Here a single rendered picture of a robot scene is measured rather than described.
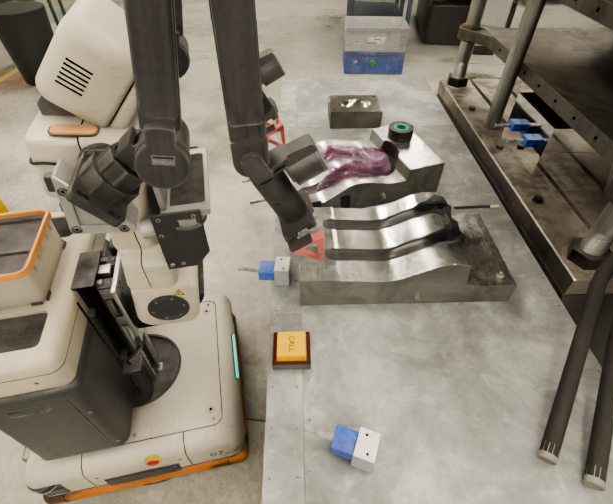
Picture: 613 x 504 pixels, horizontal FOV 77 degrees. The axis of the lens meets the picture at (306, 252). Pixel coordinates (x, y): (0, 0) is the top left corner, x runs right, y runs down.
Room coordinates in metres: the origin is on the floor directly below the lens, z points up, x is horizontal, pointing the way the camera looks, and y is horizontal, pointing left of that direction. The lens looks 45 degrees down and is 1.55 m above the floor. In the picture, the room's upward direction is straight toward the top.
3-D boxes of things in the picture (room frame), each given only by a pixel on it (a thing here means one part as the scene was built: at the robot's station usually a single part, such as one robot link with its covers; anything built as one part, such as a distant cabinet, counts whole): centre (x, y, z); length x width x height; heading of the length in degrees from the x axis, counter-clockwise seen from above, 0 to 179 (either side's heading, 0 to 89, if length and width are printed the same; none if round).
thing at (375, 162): (1.04, -0.14, 0.90); 0.26 x 0.18 x 0.08; 109
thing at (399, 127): (1.16, -0.31, 0.93); 0.08 x 0.08 x 0.04
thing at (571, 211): (1.31, -1.10, 0.76); 1.30 x 0.84 x 0.07; 1
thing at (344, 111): (1.50, -0.19, 0.84); 0.20 x 0.15 x 0.07; 91
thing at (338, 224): (0.70, -0.22, 0.92); 0.35 x 0.16 x 0.09; 91
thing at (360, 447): (0.24, -0.06, 0.83); 0.13 x 0.05 x 0.05; 70
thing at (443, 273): (0.69, -0.23, 0.87); 0.50 x 0.26 x 0.14; 91
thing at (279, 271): (0.65, 0.11, 0.83); 0.13 x 0.05 x 0.05; 86
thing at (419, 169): (1.05, -0.14, 0.86); 0.50 x 0.26 x 0.11; 109
